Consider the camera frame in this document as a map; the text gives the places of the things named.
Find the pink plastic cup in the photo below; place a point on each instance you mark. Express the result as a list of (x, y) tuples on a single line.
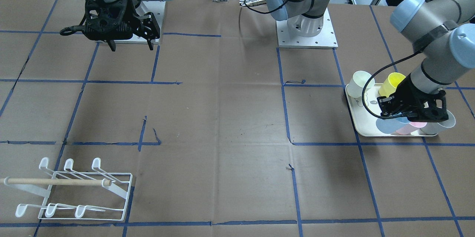
[(410, 127)]

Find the white wire cup rack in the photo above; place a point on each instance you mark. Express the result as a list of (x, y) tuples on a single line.
[(68, 194)]

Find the pale green white cup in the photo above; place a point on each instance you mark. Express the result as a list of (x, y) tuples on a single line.
[(354, 89)]

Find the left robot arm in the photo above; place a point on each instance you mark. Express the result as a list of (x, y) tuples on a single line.
[(440, 29)]

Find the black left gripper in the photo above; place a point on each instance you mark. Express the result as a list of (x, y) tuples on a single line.
[(409, 90)]

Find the grey plastic cup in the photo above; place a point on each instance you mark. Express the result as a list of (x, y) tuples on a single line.
[(434, 128)]

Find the light blue plastic cup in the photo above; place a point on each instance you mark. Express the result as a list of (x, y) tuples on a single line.
[(391, 125)]

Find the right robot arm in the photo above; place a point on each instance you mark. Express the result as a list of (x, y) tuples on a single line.
[(78, 28)]

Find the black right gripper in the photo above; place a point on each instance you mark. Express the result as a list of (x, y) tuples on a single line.
[(136, 18)]

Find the yellow plastic cup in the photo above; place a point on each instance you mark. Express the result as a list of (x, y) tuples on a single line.
[(390, 84)]

